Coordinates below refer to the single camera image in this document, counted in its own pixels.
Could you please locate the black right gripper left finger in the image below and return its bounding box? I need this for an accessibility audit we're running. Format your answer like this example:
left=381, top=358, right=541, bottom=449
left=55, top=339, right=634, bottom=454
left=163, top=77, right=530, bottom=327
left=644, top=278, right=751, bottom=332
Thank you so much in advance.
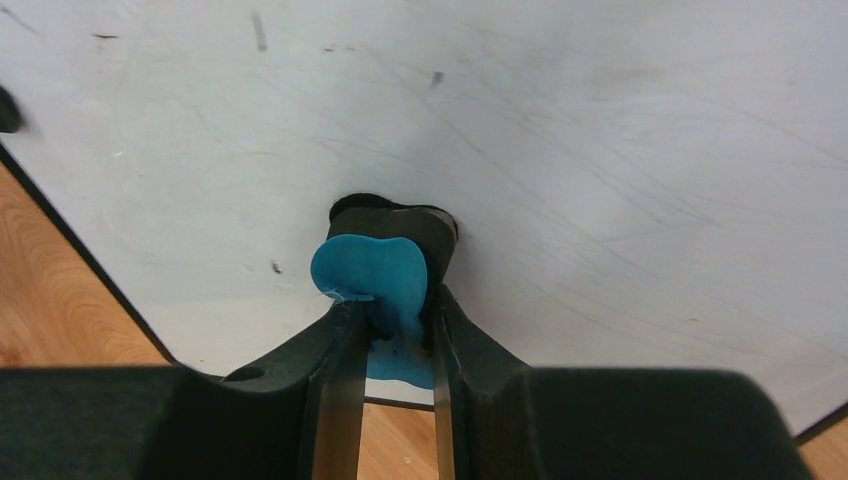
left=1, top=302, right=368, bottom=479

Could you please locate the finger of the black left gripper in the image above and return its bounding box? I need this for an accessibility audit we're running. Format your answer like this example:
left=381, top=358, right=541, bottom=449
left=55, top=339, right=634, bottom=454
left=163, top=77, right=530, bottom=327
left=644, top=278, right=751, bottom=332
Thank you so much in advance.
left=0, top=87, right=24, bottom=133

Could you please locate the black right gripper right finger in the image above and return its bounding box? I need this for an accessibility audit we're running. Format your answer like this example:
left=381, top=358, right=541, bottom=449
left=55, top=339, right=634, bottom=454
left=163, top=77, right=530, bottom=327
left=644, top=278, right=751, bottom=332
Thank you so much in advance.
left=431, top=287, right=811, bottom=479

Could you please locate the blue and black eraser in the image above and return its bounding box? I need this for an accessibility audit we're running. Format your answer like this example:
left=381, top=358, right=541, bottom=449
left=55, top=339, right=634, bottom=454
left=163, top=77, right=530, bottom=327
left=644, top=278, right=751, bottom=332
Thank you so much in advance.
left=310, top=193, right=459, bottom=389

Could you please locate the white whiteboard with black frame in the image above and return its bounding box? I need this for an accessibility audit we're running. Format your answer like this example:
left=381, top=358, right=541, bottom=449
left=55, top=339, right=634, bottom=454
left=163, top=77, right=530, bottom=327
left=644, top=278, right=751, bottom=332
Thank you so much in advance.
left=1, top=1, right=847, bottom=432

